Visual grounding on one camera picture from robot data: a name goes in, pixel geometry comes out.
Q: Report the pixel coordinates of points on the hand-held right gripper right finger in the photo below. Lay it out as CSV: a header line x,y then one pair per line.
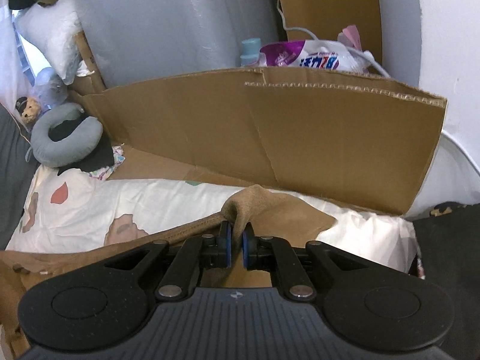
x,y
247,247

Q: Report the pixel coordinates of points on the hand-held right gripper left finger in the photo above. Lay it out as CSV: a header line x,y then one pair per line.
x,y
225,245

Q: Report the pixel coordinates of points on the brown t-shirt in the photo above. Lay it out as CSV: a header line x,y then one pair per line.
x,y
285,217

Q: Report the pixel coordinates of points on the black folded clothes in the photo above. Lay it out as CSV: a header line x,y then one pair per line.
x,y
450,270

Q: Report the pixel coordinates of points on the cream bear printed blanket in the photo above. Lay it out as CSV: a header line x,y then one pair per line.
x,y
150,202

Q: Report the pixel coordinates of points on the brown cardboard sheet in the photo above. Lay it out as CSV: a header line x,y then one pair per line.
x,y
300,138

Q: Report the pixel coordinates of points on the colourful patterned cloth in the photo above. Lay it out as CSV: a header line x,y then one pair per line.
x,y
118,153

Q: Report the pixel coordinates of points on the black cloth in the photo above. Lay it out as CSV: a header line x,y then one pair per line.
x,y
101,155

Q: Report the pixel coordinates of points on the blue capped bottle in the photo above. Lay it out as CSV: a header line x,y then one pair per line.
x,y
250,50

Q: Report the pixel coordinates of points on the grey neck pillow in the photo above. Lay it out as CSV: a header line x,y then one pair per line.
x,y
48,150

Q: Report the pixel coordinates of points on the purple white detergent bag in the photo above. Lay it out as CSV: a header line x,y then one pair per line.
x,y
318,58

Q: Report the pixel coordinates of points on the leopard print cloth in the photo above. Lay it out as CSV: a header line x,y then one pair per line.
x,y
446,209

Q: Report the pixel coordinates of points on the dark grey pillow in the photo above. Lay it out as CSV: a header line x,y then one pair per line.
x,y
13,180

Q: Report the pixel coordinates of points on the pink packet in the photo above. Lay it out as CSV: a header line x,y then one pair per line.
x,y
350,35

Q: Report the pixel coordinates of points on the small teddy bear toy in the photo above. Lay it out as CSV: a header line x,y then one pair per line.
x,y
29,110

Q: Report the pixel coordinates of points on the clear plastic bag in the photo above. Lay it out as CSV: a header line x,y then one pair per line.
x,y
48,82

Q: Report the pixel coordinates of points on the tall cardboard box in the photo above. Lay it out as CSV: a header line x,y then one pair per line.
x,y
330,0

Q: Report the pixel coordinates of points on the white pillow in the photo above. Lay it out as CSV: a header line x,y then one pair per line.
x,y
48,33

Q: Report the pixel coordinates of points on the white curtain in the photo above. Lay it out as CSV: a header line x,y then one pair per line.
x,y
9,52

